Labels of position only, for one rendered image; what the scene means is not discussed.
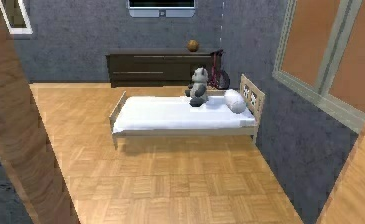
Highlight dark brown dresser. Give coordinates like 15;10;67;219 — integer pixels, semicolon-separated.
105;48;224;89

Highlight grey and white teddy bear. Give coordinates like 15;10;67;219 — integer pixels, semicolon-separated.
184;65;210;108

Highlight orange basketball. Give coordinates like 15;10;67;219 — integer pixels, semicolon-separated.
186;39;200;53

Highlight white bed with wooden frame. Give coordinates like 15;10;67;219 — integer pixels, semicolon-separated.
108;73;266;151

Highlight large window with grey frame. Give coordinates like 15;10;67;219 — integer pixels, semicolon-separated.
271;0;365;135

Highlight wooden room door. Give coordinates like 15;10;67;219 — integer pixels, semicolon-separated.
0;0;82;224

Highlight white framed wall picture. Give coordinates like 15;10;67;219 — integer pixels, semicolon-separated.
0;0;34;36

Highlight white pillow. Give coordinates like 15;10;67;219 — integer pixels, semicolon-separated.
223;88;247;115

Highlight wall television with silver frame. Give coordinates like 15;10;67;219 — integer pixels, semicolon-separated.
126;0;197;19

